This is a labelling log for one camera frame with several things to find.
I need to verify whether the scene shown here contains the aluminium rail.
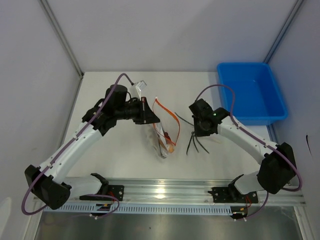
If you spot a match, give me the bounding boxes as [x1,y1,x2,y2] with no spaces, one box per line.
[109,178,306,207]

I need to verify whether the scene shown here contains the toy meat slice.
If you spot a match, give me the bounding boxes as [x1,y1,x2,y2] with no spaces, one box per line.
[159,129,176,154]

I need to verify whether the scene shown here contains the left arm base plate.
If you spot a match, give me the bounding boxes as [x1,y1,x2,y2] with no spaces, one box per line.
[79,185,125,202]

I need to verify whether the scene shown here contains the toy green onion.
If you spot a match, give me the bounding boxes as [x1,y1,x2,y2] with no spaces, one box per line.
[174,112,210,155]

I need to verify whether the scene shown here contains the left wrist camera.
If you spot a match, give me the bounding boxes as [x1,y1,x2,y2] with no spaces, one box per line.
[133,80,147,99]

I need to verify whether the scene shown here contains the frame post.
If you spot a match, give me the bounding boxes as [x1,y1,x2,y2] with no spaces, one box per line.
[38,0,84,78]
[263,0,306,64]

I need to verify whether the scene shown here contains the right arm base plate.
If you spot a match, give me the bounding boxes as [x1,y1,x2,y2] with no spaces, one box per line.
[207,186,259,204]

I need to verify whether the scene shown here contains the blue plastic bin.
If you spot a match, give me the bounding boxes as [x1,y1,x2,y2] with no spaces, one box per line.
[217,62,288,126]

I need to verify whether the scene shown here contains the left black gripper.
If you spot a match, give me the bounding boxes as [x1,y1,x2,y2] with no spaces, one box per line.
[115,97,160,125]

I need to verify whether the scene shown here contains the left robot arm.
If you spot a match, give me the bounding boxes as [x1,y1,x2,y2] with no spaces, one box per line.
[24,81,160,210]

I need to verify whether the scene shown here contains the toy fish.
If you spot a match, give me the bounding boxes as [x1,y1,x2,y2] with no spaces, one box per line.
[146,126,166,159]

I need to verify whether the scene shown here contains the right frame post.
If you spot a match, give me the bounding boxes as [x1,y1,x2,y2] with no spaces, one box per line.
[263,0,306,64]

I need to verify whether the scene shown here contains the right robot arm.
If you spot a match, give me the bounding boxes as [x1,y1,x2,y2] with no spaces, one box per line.
[189,98,297,202]

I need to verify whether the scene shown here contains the clear zip top bag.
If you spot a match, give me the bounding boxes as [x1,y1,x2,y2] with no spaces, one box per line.
[143,96,181,159]

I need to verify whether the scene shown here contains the left frame post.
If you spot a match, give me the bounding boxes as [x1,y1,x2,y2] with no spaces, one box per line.
[38,0,84,78]

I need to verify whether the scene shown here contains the slotted cable duct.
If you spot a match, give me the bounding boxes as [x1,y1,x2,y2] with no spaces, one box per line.
[55,202,233,216]

